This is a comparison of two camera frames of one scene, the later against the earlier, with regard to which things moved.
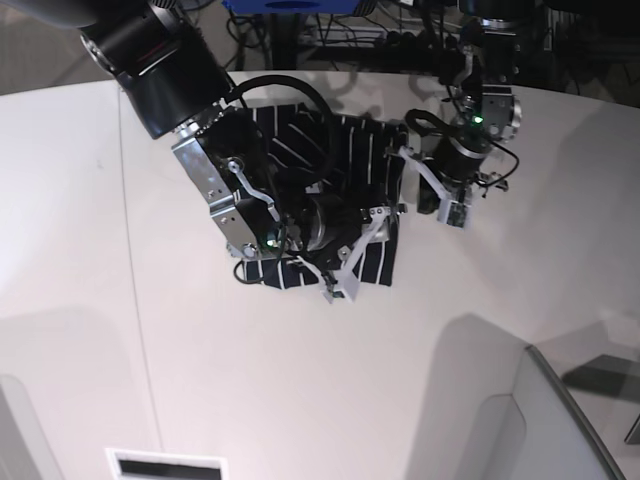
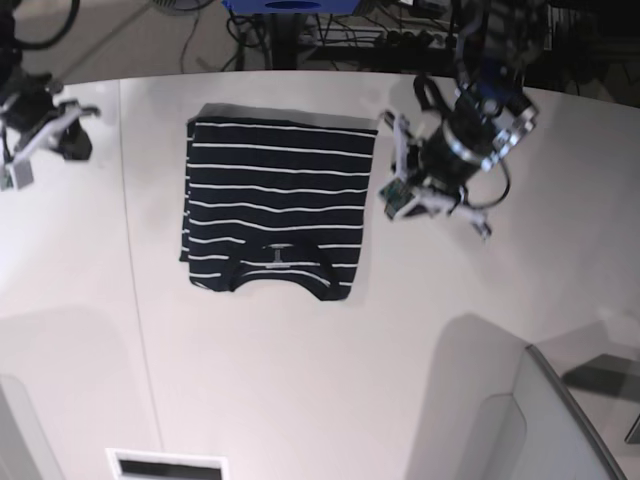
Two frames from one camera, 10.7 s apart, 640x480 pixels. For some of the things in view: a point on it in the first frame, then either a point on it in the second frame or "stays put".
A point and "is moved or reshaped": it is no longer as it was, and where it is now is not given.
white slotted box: [128, 464] stays put
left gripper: [337, 231] → [32, 120]
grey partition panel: [489, 409] stays put
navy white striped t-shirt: [295, 150] is moved or reshaped
